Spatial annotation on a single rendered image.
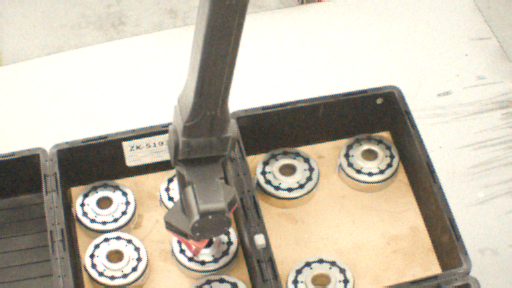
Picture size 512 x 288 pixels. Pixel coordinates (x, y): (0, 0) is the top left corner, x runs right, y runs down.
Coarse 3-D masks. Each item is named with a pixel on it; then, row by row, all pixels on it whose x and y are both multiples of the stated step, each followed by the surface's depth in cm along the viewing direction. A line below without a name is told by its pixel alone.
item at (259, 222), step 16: (320, 96) 161; (336, 96) 161; (352, 96) 161; (368, 96) 161; (400, 96) 160; (240, 112) 159; (256, 112) 159; (272, 112) 159; (416, 128) 156; (416, 144) 153; (240, 160) 152; (432, 176) 151; (256, 208) 148; (448, 208) 145; (256, 224) 144; (448, 224) 143; (272, 256) 140; (464, 256) 139; (272, 272) 138; (448, 272) 137; (464, 272) 137
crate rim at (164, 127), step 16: (144, 128) 157; (160, 128) 157; (64, 144) 155; (80, 144) 155; (96, 144) 156; (240, 176) 150; (240, 192) 148; (240, 208) 146; (64, 224) 144; (64, 240) 143; (64, 256) 140; (256, 256) 140; (64, 272) 139
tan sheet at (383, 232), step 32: (256, 160) 165; (320, 160) 165; (256, 192) 161; (320, 192) 160; (352, 192) 160; (384, 192) 160; (288, 224) 156; (320, 224) 156; (352, 224) 156; (384, 224) 156; (416, 224) 155; (288, 256) 152; (352, 256) 152; (384, 256) 151; (416, 256) 151
